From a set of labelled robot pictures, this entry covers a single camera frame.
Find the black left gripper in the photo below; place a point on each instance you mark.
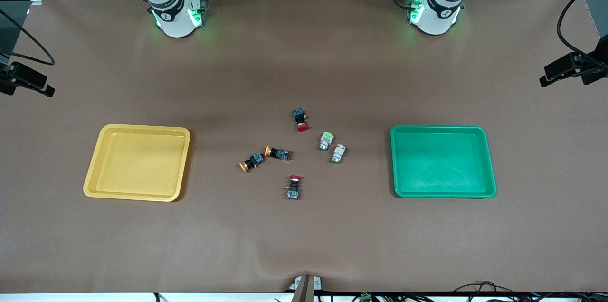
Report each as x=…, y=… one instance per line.
x=599, y=50

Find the green push button white housing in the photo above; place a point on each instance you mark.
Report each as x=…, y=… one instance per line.
x=338, y=151

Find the yellow mushroom push button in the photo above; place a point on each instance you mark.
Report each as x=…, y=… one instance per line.
x=254, y=160
x=280, y=153

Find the yellow plastic tray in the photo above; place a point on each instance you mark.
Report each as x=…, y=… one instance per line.
x=137, y=164

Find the green plastic tray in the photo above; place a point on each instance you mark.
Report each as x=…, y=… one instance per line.
x=441, y=164

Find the red mushroom push button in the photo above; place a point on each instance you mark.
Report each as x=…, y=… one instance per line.
x=299, y=114
x=293, y=190

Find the brown table mat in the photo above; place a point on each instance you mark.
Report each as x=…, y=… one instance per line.
x=332, y=235

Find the green terminal connector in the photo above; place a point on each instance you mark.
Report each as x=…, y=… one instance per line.
x=366, y=298

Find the metal table edge bracket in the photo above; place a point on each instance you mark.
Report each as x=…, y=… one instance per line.
x=304, y=290

